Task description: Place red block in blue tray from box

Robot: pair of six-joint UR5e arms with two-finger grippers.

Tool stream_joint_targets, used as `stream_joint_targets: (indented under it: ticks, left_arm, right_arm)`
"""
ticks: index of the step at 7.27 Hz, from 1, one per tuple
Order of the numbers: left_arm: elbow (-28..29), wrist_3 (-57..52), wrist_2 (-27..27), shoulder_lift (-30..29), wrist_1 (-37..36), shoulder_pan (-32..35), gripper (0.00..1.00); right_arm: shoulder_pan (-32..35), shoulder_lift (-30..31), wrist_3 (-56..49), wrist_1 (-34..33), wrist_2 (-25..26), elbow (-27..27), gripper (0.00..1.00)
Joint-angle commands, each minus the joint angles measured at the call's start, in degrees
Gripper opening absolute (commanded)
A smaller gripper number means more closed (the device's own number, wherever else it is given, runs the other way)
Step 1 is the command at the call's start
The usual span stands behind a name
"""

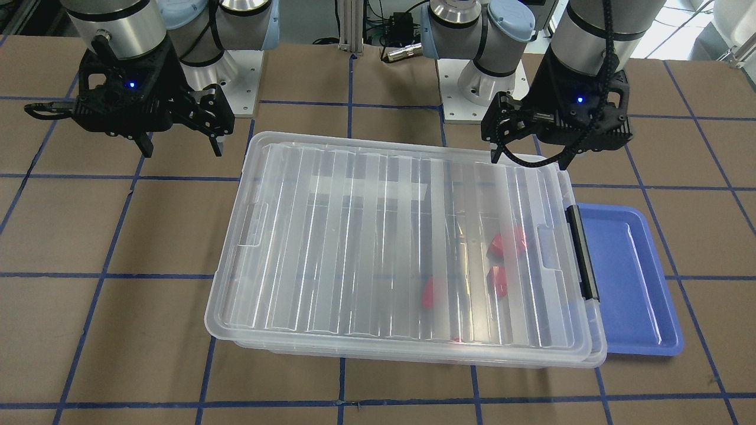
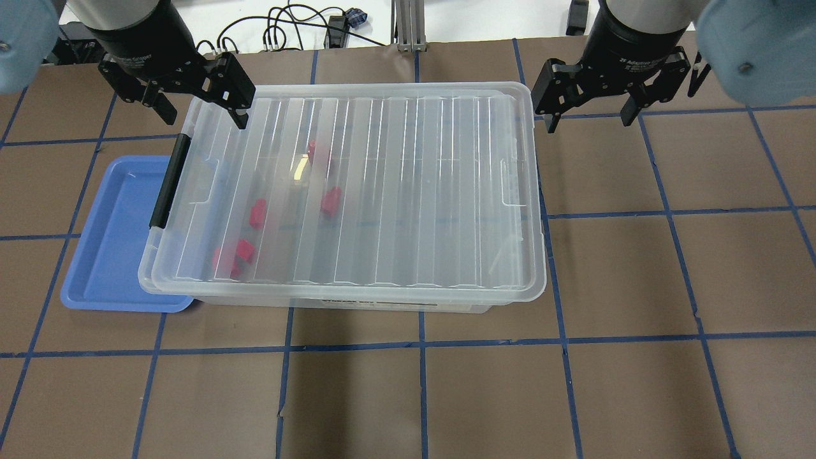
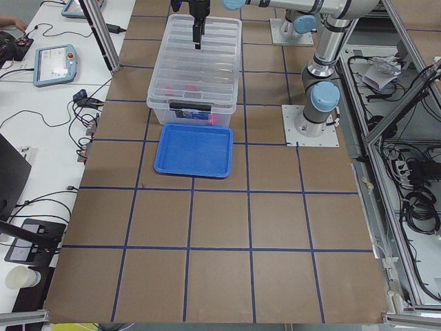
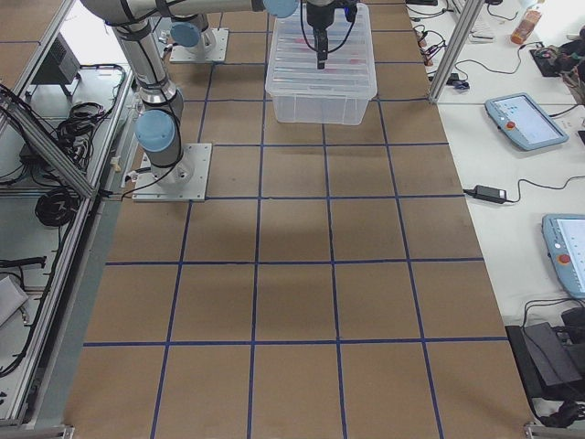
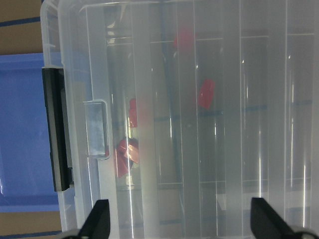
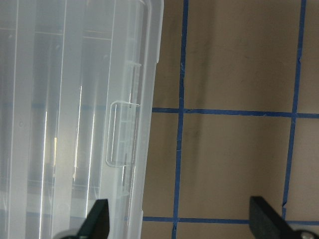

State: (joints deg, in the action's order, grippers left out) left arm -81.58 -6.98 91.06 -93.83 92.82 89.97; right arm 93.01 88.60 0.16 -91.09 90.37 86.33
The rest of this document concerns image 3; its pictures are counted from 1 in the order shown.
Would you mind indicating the white paper cup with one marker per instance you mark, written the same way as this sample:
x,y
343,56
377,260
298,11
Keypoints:
x,y
22,277

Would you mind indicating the black box latch handle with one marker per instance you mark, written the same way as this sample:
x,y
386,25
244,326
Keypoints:
x,y
190,106

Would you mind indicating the clear plastic box lid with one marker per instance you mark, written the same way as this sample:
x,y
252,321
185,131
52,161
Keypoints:
x,y
196,58

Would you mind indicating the red toy block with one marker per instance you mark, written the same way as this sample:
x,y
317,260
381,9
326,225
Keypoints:
x,y
214,120
169,92
191,88

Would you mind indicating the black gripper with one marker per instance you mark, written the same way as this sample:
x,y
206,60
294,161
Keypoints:
x,y
198,7

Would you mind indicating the clear plastic storage box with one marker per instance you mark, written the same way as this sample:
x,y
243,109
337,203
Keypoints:
x,y
193,113

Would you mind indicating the black monitor stand base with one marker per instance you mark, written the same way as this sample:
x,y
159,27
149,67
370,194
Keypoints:
x,y
35,242

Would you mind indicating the blue plastic tray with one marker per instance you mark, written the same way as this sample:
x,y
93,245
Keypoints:
x,y
201,151

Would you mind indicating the aluminium frame post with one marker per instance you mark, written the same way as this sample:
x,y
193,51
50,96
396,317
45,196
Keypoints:
x,y
100,31

